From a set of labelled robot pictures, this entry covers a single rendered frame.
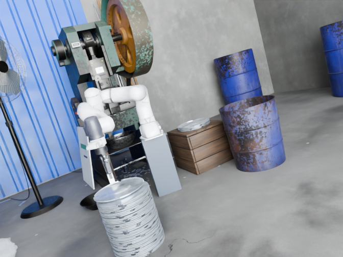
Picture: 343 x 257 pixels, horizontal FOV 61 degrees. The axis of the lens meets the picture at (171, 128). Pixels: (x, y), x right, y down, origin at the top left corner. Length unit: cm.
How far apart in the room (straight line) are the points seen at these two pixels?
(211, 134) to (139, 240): 118
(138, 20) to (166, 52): 186
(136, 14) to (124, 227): 182
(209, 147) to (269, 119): 57
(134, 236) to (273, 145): 117
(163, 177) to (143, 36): 124
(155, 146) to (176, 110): 238
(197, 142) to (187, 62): 244
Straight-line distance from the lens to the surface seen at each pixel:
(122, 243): 160
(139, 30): 267
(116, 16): 312
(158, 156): 214
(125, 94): 211
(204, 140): 240
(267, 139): 215
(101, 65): 284
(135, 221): 153
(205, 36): 490
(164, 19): 460
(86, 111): 198
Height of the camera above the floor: 84
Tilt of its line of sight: 10 degrees down
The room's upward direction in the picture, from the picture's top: 16 degrees counter-clockwise
